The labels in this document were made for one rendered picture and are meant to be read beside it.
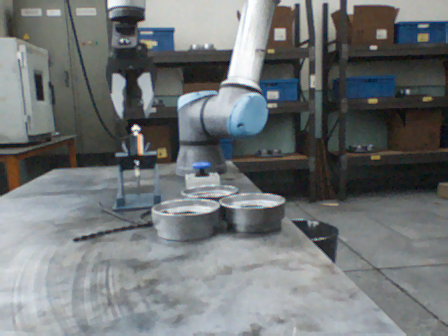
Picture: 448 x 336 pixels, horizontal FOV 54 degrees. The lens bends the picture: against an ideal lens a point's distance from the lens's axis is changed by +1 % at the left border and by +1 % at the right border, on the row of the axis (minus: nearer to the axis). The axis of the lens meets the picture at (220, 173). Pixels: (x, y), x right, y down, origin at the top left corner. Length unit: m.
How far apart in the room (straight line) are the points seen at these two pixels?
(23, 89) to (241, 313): 2.60
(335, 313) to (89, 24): 4.32
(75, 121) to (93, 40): 0.80
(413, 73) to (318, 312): 5.04
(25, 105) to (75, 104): 1.70
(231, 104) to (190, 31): 3.69
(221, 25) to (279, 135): 1.32
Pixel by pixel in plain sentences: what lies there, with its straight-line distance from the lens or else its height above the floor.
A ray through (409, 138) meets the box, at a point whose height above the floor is 0.59.
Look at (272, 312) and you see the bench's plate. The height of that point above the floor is 0.80.
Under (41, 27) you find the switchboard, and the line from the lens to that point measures 4.70.
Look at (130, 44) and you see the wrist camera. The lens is 0.85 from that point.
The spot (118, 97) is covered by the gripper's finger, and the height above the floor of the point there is 1.02.
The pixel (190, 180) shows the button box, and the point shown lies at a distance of 0.90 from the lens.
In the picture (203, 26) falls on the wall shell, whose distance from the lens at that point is 4.80.
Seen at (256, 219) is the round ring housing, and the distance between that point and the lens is 0.66.
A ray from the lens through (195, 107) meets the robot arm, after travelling 1.20.
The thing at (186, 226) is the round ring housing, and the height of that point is 0.82.
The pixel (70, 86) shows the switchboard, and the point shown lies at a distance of 4.59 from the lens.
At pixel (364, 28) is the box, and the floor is 1.66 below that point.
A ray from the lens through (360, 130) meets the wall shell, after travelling 5.14.
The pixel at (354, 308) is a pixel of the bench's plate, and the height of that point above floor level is 0.80.
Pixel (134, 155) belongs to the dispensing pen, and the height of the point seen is 0.90.
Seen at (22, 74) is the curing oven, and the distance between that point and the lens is 2.92.
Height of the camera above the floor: 0.99
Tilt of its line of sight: 9 degrees down
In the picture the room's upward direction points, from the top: 2 degrees counter-clockwise
